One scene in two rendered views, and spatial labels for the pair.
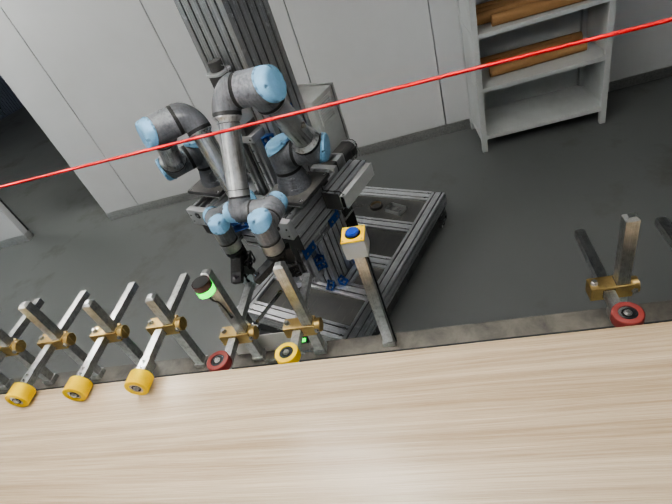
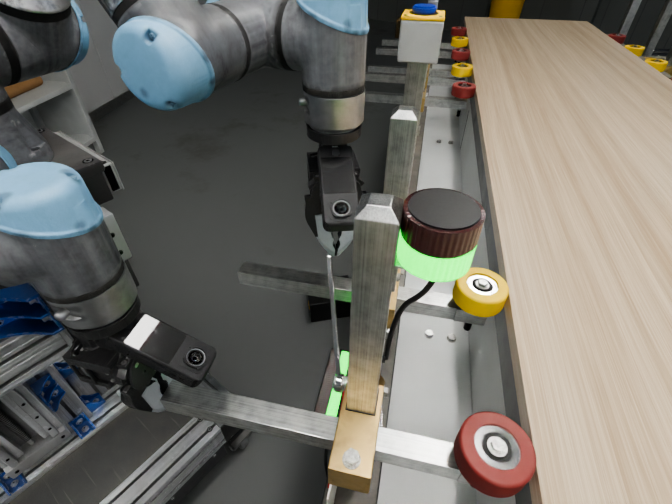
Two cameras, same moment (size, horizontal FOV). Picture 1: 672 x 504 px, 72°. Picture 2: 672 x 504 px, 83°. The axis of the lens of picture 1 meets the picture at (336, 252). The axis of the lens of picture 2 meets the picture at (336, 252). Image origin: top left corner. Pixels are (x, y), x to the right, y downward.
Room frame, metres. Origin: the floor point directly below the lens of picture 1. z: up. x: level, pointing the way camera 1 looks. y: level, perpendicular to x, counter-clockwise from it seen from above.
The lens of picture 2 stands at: (1.28, 0.66, 1.33)
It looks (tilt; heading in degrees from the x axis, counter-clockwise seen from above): 41 degrees down; 265
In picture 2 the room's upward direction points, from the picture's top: straight up
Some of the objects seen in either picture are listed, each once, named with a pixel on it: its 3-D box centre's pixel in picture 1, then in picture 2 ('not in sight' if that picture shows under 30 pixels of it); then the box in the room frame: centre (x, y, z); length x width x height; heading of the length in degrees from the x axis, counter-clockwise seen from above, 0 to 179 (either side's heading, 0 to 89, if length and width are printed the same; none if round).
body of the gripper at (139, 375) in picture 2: (240, 258); (115, 338); (1.52, 0.37, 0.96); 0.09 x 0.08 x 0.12; 162
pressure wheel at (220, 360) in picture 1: (223, 368); (485, 465); (1.09, 0.51, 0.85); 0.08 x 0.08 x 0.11
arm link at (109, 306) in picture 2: (230, 245); (91, 294); (1.51, 0.37, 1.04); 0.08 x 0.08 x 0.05
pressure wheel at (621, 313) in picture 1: (625, 324); (461, 100); (0.70, -0.68, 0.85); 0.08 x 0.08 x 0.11
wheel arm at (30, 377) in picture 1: (55, 338); not in sight; (1.49, 1.17, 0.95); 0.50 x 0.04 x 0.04; 162
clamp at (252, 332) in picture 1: (239, 334); (361, 425); (1.23, 0.44, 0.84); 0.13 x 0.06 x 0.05; 72
